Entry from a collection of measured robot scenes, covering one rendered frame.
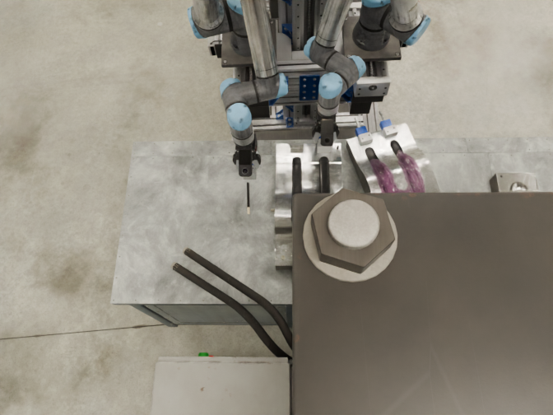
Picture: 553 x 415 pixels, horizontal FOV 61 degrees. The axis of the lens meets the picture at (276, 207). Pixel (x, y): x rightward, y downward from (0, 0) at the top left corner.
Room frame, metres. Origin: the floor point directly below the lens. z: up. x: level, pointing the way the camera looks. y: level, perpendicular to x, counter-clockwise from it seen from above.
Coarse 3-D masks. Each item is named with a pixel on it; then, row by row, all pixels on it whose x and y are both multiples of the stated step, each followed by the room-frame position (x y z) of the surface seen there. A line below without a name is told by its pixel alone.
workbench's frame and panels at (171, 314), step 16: (128, 304) 0.39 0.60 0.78; (144, 304) 0.39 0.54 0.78; (160, 304) 0.38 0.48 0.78; (176, 304) 0.37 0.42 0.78; (192, 304) 0.37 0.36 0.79; (208, 304) 0.36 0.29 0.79; (224, 304) 0.35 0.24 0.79; (256, 304) 0.34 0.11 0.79; (272, 304) 0.33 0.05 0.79; (288, 304) 0.33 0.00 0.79; (160, 320) 0.42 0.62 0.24; (176, 320) 0.41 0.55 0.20; (192, 320) 0.41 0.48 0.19; (208, 320) 0.40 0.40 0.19; (224, 320) 0.39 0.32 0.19; (240, 320) 0.38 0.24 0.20; (272, 320) 0.36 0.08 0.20; (288, 320) 0.35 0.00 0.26
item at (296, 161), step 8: (296, 160) 0.87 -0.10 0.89; (320, 160) 0.86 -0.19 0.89; (296, 168) 0.84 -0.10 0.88; (320, 168) 0.83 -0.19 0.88; (328, 168) 0.82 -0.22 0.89; (296, 176) 0.80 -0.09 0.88; (320, 176) 0.79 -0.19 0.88; (328, 176) 0.79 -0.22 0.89; (296, 184) 0.77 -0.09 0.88; (320, 184) 0.76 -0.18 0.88; (328, 184) 0.75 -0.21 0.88; (296, 192) 0.74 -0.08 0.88; (320, 192) 0.72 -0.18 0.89; (328, 192) 0.72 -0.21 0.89
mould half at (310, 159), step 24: (288, 144) 0.95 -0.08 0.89; (312, 144) 0.93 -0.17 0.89; (336, 144) 0.92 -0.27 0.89; (288, 168) 0.84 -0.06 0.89; (312, 168) 0.83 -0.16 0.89; (336, 168) 0.82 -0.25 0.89; (288, 192) 0.74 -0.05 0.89; (312, 192) 0.73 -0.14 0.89; (336, 192) 0.72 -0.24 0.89; (288, 216) 0.62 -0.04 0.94; (288, 240) 0.55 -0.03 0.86; (288, 264) 0.46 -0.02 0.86
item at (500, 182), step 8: (496, 176) 0.72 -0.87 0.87; (504, 176) 0.71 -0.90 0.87; (512, 176) 0.71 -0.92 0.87; (520, 176) 0.70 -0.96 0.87; (528, 176) 0.70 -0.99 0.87; (496, 184) 0.69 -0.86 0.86; (504, 184) 0.68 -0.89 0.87; (512, 184) 0.68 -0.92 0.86; (520, 184) 0.67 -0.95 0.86; (528, 184) 0.67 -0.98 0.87; (536, 184) 0.66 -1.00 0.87
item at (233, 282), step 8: (184, 248) 0.58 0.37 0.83; (192, 256) 0.54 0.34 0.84; (200, 256) 0.53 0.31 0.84; (200, 264) 0.50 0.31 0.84; (208, 264) 0.49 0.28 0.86; (216, 272) 0.46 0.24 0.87; (224, 272) 0.45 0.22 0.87; (224, 280) 0.42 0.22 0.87; (232, 280) 0.42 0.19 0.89; (240, 288) 0.38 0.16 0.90; (248, 288) 0.38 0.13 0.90; (248, 296) 0.35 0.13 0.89; (256, 296) 0.34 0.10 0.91
